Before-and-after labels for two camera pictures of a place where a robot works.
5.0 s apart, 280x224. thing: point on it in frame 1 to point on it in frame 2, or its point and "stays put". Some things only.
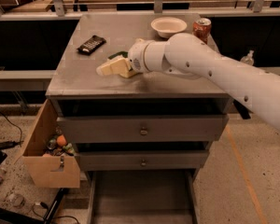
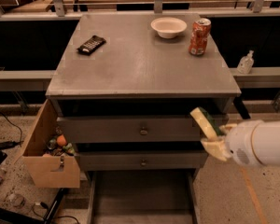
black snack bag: [91, 45] stays put
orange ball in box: [61, 140] stays put
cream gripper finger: [119, 65] to [217, 147]
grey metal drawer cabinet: [156, 122] stays put
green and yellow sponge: [119, 64] to [209, 127]
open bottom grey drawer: [147, 196] stays put
